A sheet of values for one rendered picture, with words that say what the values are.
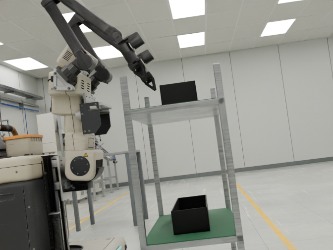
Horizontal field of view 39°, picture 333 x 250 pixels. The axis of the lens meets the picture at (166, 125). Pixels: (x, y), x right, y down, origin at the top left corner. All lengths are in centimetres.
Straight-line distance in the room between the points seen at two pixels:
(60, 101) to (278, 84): 962
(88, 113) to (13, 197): 56
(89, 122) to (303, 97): 977
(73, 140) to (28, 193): 35
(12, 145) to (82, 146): 38
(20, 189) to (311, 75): 1020
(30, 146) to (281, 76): 976
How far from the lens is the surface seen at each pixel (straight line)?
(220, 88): 206
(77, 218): 527
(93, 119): 244
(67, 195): 262
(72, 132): 253
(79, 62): 235
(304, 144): 1185
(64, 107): 254
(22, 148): 258
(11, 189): 243
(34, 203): 242
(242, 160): 1164
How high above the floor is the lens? 75
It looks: 3 degrees up
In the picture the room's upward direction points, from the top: 7 degrees counter-clockwise
